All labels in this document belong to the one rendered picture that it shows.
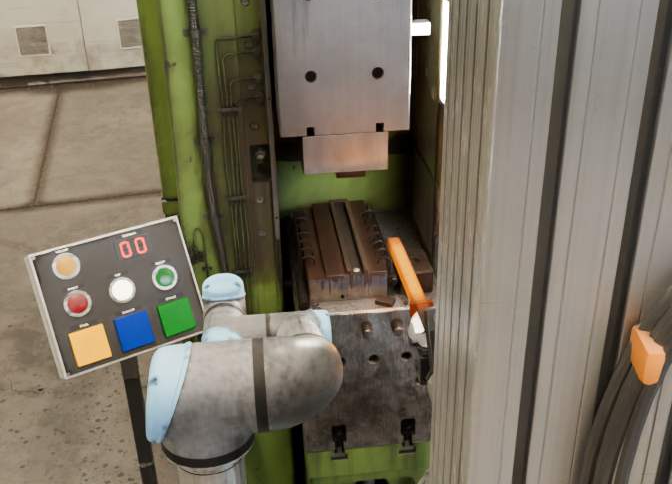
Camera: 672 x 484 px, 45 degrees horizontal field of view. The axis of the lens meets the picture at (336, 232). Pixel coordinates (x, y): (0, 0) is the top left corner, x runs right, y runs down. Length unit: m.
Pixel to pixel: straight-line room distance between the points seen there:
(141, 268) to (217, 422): 0.95
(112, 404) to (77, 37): 4.37
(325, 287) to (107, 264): 0.55
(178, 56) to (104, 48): 5.24
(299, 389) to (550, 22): 0.66
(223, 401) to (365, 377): 1.21
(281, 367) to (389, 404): 1.27
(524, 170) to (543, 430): 0.18
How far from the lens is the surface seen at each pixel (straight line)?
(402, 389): 2.21
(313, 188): 2.47
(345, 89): 1.86
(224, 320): 1.40
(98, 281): 1.88
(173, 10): 1.94
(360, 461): 2.36
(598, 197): 0.45
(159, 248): 1.91
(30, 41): 7.23
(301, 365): 0.99
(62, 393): 3.46
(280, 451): 2.57
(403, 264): 1.81
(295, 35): 1.81
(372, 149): 1.92
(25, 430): 3.33
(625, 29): 0.42
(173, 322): 1.90
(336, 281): 2.06
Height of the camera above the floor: 2.04
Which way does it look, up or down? 28 degrees down
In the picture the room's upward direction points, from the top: 1 degrees counter-clockwise
